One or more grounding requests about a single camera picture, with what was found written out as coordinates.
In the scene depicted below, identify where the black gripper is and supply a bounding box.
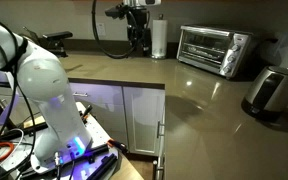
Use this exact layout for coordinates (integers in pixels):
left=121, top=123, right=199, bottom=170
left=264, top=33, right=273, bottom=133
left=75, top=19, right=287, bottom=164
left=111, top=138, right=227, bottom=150
left=126, top=5, right=152, bottom=57

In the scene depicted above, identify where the silver toaster oven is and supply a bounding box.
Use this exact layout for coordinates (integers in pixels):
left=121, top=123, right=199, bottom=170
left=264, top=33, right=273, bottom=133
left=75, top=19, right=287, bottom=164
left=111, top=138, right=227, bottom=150
left=176, top=24, right=254, bottom=80

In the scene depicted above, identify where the narrow white cabinet door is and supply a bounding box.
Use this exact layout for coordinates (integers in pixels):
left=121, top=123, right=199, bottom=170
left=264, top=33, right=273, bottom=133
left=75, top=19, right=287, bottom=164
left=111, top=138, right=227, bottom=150
left=122, top=86, right=166, bottom=157

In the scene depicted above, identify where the wide white cabinet door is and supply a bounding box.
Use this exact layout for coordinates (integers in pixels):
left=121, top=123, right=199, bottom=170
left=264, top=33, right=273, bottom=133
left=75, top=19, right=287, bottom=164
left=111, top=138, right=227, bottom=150
left=69, top=81, right=129, bottom=148

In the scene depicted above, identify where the white paper towel roll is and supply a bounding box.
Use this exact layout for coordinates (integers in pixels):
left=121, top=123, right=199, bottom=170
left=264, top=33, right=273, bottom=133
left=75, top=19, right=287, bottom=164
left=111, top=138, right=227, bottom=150
left=150, top=13, right=169, bottom=60

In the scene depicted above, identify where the silver black electric kettle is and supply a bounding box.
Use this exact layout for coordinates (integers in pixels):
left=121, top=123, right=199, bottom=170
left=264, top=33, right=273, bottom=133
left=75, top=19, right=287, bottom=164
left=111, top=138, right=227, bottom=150
left=240, top=65, right=288, bottom=122

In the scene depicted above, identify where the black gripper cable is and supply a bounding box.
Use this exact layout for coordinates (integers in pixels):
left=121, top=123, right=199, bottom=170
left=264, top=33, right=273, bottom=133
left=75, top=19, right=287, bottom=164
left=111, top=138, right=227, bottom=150
left=91, top=0, right=138, bottom=60

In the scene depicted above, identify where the white wall outlet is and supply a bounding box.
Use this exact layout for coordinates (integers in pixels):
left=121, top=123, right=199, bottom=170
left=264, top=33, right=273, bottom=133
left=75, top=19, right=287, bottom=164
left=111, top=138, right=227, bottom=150
left=95, top=22, right=107, bottom=37

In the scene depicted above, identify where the horizontal silver cabinet handle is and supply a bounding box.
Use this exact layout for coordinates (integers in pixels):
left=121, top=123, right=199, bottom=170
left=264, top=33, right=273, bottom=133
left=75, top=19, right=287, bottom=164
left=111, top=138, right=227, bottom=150
left=72, top=91, right=89, bottom=99

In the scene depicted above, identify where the black camera on stand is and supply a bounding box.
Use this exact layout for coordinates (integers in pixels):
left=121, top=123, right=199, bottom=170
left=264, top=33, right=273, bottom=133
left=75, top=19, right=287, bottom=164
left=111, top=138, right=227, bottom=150
left=40, top=30, right=74, bottom=58

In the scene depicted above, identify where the black handled tool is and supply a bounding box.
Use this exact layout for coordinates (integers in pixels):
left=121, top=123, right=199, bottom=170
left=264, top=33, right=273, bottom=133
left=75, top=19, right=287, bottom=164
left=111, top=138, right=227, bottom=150
left=79, top=104, right=94, bottom=122

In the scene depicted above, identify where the vertical silver cabinet handle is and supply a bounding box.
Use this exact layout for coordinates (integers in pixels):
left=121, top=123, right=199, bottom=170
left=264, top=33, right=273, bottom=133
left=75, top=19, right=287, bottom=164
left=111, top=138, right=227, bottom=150
left=156, top=120, right=166, bottom=140
left=151, top=159, right=166, bottom=180

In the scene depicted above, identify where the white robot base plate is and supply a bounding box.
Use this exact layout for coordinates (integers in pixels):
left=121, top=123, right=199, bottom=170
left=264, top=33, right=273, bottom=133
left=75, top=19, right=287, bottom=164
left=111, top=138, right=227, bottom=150
left=29, top=101, right=120, bottom=177

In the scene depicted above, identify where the orange black cable connector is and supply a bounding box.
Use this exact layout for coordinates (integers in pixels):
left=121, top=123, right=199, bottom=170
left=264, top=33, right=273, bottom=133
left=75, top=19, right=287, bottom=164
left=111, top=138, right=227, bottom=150
left=106, top=137, right=130, bottom=155

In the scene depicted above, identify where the black aluminium rail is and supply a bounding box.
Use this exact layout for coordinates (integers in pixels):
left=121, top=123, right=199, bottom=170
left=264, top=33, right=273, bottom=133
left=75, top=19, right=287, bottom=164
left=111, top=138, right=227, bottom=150
left=83, top=152, right=119, bottom=180

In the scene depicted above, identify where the black cable bundle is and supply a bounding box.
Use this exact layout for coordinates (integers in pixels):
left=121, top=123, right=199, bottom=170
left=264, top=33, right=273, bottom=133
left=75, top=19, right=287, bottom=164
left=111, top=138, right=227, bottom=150
left=0, top=12, right=38, bottom=174

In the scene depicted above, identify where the orange cable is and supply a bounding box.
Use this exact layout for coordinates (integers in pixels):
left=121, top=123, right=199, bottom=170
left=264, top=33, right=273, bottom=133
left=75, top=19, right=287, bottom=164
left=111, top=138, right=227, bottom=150
left=0, top=141, right=16, bottom=167

